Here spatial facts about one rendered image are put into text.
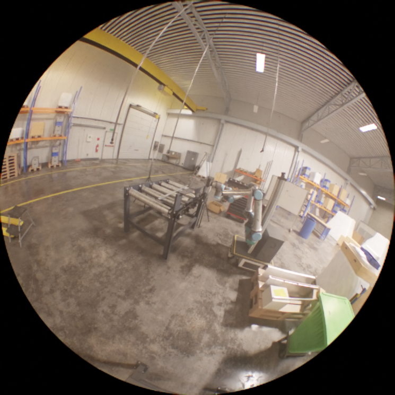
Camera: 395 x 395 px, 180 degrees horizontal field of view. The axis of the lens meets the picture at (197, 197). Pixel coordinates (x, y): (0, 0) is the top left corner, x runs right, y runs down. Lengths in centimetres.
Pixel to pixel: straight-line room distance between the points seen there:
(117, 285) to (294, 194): 627
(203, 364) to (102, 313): 121
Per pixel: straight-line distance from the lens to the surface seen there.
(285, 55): 830
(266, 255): 244
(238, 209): 410
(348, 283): 285
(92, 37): 739
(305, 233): 642
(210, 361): 176
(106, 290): 186
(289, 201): 605
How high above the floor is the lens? 165
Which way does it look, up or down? 19 degrees down
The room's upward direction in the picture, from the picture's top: 17 degrees clockwise
